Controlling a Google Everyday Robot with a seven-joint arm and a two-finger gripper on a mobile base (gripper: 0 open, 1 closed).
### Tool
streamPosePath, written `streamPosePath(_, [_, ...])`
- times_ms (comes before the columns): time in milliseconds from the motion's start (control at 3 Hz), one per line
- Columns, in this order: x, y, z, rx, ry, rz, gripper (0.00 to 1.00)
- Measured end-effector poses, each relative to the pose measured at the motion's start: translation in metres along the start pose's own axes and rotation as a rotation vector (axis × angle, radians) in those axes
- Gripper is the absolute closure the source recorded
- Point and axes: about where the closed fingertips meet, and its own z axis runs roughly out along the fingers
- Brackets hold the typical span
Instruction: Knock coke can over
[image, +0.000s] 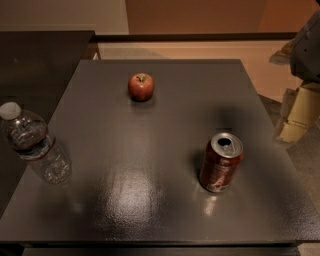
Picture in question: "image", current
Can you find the red apple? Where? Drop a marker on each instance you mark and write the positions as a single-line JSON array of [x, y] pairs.
[[141, 87]]

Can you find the clear plastic water bottle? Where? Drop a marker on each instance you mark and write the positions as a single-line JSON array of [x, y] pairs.
[[29, 136]]

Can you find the red coke can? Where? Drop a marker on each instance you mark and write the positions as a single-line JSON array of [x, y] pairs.
[[223, 155]]

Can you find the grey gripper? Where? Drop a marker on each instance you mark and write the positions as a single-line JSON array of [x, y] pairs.
[[307, 55]]

